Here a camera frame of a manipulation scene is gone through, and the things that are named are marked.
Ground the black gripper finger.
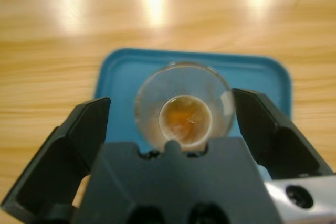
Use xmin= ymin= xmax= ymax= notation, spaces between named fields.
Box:
xmin=232 ymin=88 xmax=335 ymax=180
xmin=0 ymin=97 xmax=111 ymax=217

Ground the teal plastic tray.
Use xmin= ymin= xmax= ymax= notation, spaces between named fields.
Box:
xmin=93 ymin=47 xmax=292 ymax=156

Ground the clear drinking glass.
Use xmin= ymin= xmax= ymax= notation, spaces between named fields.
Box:
xmin=134 ymin=61 xmax=234 ymax=153

